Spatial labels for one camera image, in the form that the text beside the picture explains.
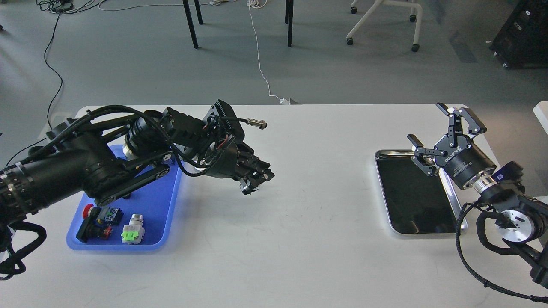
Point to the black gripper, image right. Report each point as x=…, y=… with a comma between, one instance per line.
x=457, y=154

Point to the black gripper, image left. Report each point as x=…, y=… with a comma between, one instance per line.
x=238, y=162

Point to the black robot arm, image left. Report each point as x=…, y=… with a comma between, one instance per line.
x=111, y=152

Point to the silver metal tray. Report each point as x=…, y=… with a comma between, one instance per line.
x=417, y=206

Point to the blue plastic tray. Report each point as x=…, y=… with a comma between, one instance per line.
x=155, y=201

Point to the black equipment case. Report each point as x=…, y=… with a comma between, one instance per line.
x=522, y=42

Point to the white wheeled chair base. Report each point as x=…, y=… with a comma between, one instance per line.
x=368, y=23

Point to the red mushroom push button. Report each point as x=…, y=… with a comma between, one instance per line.
x=103, y=215

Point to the black red push button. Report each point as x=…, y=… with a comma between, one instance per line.
x=89, y=229

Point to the green and silver switch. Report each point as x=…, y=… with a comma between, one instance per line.
x=133, y=233

